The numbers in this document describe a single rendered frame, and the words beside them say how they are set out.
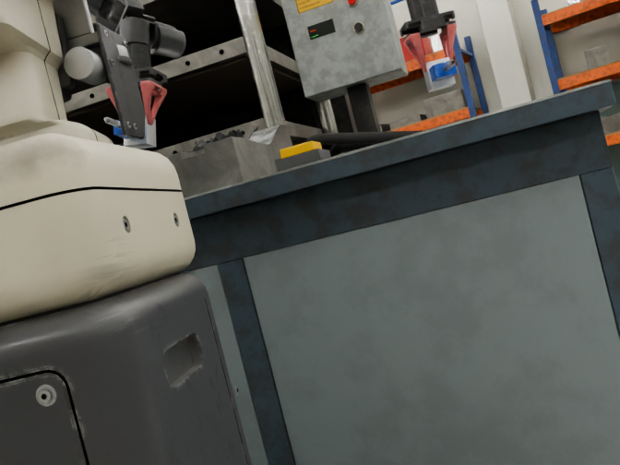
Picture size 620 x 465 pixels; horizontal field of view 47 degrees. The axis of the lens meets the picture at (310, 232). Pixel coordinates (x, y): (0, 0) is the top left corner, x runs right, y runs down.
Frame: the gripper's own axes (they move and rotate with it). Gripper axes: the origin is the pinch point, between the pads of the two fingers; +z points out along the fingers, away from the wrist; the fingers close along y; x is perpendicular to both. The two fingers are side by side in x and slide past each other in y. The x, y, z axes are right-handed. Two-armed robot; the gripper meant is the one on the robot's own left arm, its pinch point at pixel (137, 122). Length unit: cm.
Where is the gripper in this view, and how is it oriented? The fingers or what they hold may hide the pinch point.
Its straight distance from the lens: 141.4
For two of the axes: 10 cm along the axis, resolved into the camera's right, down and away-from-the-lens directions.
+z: 0.5, 9.9, -1.0
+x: -3.0, -0.8, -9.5
